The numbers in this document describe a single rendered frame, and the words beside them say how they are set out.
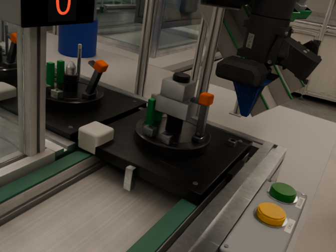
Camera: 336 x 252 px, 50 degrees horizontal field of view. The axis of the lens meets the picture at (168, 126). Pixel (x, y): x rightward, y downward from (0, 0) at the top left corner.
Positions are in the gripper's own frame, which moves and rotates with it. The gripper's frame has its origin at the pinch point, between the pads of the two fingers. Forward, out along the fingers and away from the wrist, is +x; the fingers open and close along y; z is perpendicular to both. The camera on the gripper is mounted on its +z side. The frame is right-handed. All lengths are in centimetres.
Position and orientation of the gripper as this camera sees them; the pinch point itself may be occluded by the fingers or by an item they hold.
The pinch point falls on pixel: (249, 95)
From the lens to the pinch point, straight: 57.7
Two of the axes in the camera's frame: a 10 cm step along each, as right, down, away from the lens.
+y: 5.1, -2.8, 8.1
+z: 8.5, 3.3, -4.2
